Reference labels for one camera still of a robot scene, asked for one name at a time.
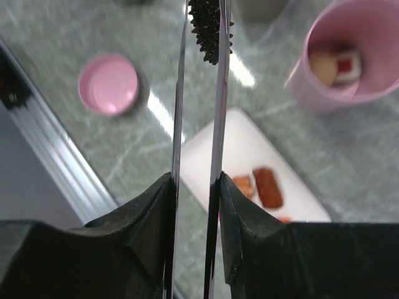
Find pink cylindrical container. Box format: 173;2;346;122
287;0;398;112

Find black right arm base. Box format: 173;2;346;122
0;52;31;110

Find aluminium front rail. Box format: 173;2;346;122
1;40;118;222

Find brown meat slice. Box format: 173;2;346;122
252;168;284;209

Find red shrimp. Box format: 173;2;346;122
277;217;291;223

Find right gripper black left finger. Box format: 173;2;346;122
1;173;173;298

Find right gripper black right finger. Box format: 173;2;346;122
219;174;398;298

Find small orange meat piece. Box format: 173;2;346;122
233;176;254;200

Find black spiky sea cucumber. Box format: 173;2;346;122
188;0;234;65

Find pink round lid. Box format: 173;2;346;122
78;53;140;117

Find white rectangular plate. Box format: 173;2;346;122
180;108;331;222

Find white steamed bun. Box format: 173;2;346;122
309;50;338;87

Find sushi roll piece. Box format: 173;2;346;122
334;49;362;84

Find metal food tongs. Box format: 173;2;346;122
163;1;231;298

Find grey cylindrical container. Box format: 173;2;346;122
236;0;289;22

